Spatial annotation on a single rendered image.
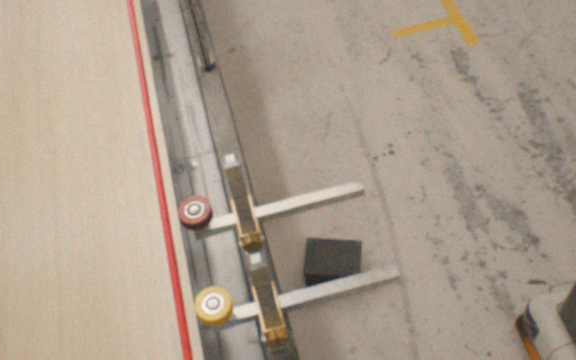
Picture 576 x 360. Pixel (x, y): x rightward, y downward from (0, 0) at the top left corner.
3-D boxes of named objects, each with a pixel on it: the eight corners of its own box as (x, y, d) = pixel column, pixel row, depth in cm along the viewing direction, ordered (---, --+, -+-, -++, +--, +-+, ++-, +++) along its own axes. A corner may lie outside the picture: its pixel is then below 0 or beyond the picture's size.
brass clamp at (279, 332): (277, 289, 148) (275, 279, 144) (292, 343, 140) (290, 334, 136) (252, 296, 147) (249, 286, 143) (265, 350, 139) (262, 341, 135)
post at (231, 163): (263, 261, 171) (236, 150, 133) (266, 272, 169) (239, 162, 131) (251, 264, 171) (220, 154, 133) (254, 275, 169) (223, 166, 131)
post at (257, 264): (286, 346, 156) (262, 248, 118) (289, 359, 154) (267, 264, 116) (272, 350, 156) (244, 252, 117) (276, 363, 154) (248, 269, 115)
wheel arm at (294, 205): (360, 187, 162) (360, 178, 159) (364, 198, 160) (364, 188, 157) (194, 231, 159) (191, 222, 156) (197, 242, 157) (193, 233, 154)
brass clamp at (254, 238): (254, 205, 163) (252, 193, 159) (266, 248, 155) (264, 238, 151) (231, 211, 162) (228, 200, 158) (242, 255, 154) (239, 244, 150)
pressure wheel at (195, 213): (205, 252, 155) (196, 227, 145) (180, 238, 158) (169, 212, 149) (225, 228, 158) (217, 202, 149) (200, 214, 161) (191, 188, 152)
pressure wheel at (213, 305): (205, 344, 141) (194, 322, 131) (202, 311, 145) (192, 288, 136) (241, 337, 141) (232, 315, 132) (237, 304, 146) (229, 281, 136)
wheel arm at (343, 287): (394, 271, 147) (395, 262, 144) (399, 283, 145) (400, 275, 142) (212, 320, 144) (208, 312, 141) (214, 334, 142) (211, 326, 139)
